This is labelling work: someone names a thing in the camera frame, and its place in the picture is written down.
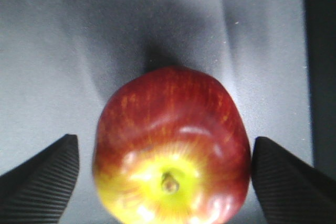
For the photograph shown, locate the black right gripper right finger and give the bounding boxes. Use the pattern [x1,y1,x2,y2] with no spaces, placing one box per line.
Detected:
[251,137,335,223]

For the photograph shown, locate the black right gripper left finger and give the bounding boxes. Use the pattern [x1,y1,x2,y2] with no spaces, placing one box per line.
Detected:
[1,134,79,223]

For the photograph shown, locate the red apple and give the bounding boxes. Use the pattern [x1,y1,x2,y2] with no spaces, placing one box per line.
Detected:
[93,67,251,223]

